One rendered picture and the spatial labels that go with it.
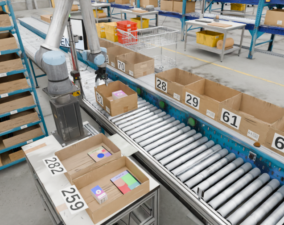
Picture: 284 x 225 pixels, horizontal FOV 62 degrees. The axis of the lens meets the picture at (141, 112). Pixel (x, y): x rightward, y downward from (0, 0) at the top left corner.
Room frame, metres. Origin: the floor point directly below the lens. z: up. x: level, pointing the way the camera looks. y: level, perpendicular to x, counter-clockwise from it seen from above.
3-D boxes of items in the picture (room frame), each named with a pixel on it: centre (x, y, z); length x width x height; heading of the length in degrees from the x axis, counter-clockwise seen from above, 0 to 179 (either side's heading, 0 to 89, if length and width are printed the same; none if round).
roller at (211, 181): (1.15, -0.50, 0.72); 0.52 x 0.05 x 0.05; 125
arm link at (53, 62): (1.66, 0.61, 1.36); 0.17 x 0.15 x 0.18; 38
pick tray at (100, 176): (1.02, 0.20, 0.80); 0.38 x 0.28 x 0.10; 125
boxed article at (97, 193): (0.98, 0.27, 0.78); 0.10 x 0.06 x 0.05; 40
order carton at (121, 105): (2.15, 0.26, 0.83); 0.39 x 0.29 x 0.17; 31
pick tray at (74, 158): (1.30, 0.39, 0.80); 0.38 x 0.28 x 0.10; 126
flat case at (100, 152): (1.35, 0.31, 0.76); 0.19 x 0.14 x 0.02; 40
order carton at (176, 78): (2.13, -0.37, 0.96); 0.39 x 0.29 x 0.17; 36
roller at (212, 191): (1.10, -0.54, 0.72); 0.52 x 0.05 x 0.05; 125
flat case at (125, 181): (1.07, 0.11, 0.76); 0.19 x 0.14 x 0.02; 37
